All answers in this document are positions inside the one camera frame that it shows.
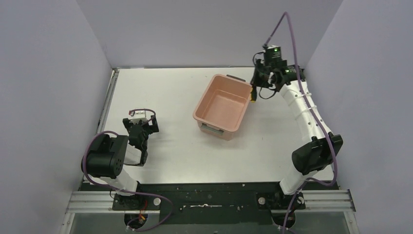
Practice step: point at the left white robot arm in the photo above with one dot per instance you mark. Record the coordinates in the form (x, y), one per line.
(107, 155)

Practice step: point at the aluminium side rail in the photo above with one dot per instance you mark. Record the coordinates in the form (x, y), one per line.
(107, 101)

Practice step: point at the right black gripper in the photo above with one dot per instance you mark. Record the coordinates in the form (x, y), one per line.
(256, 81)

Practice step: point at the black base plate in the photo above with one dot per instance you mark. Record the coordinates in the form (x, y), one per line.
(212, 215)

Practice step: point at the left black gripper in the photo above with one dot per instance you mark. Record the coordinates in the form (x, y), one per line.
(140, 126)

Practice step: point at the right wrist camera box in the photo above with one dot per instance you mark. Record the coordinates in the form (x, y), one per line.
(271, 54)

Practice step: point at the aluminium front rail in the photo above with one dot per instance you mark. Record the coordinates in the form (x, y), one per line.
(90, 202)

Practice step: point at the yellow black screwdriver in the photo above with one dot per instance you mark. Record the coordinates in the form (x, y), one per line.
(253, 93)

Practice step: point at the pink plastic bin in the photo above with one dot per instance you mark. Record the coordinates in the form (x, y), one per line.
(222, 106)

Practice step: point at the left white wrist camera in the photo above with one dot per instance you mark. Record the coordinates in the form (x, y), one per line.
(137, 116)

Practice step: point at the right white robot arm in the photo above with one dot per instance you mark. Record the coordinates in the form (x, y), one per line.
(320, 146)

